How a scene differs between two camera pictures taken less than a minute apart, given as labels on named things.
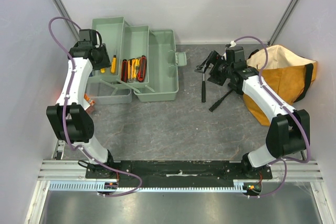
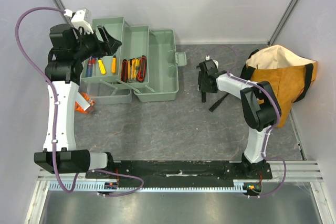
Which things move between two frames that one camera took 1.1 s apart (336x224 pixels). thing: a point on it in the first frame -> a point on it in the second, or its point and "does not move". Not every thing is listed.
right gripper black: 214,67 -> 204,87
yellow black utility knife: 135,66 does not move
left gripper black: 106,62 -> 103,49
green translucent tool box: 144,63 does not move
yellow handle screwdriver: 114,64 does not move
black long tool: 212,108 does not move
